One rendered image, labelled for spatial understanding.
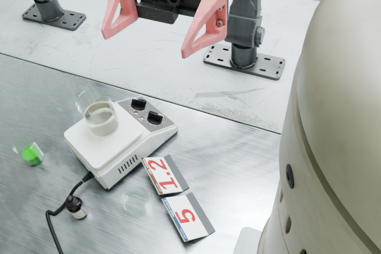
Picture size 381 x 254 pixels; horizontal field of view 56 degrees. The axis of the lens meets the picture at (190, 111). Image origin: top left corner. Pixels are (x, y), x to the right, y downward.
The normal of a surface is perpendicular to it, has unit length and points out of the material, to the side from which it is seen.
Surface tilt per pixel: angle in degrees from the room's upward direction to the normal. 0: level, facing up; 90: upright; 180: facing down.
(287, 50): 0
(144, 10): 91
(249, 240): 0
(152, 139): 90
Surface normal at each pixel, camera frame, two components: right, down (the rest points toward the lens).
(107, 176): 0.69, 0.54
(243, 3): -0.39, 0.35
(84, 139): -0.08, -0.60
